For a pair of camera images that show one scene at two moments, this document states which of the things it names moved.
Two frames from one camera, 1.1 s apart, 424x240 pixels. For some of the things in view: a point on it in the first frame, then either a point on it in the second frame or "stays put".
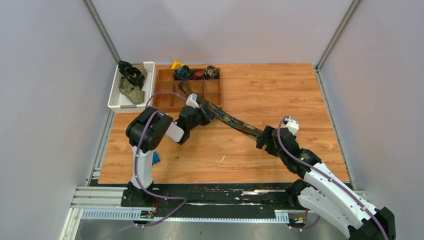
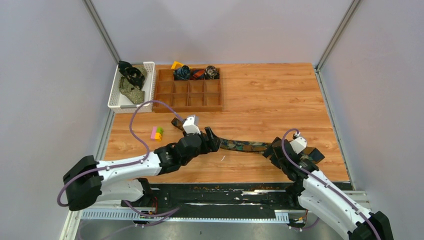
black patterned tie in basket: [132, 76] stays put
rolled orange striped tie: [196, 74] stays put
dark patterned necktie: [244, 128] -> [313, 154]
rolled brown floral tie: [211, 72] stays put
